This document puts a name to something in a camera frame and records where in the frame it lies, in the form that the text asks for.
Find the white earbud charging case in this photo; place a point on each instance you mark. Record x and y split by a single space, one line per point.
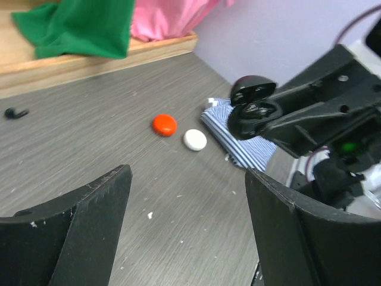
194 140

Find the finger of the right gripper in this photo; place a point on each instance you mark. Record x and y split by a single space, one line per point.
318 82
347 128

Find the green tank top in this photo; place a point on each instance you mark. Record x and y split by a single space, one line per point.
98 28

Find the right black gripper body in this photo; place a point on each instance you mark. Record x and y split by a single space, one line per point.
364 85

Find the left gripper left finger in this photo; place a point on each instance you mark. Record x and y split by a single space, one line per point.
69 240

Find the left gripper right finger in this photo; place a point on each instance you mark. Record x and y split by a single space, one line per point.
301 241

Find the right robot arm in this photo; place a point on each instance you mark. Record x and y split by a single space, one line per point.
337 180

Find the blue striped cloth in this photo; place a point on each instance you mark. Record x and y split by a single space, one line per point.
244 149

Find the black earbud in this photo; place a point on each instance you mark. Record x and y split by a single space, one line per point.
11 113
258 110

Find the orange earbud charging case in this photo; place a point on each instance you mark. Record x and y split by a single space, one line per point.
164 125

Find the pink t-shirt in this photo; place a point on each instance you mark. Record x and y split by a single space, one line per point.
156 20

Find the wooden clothes rack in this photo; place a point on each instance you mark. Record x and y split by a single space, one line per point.
22 73

